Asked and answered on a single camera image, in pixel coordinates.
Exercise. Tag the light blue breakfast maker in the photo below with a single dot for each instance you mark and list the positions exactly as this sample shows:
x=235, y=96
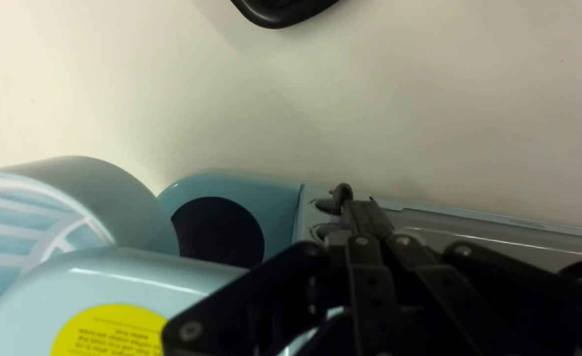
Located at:
x=225, y=199

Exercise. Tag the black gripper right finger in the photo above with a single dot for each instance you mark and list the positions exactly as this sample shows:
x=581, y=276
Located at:
x=476, y=298

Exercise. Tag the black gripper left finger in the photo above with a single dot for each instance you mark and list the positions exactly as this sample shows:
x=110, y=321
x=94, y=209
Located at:
x=272, y=298

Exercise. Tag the black ribbed grill tray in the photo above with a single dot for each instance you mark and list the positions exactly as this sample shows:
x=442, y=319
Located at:
x=284, y=13

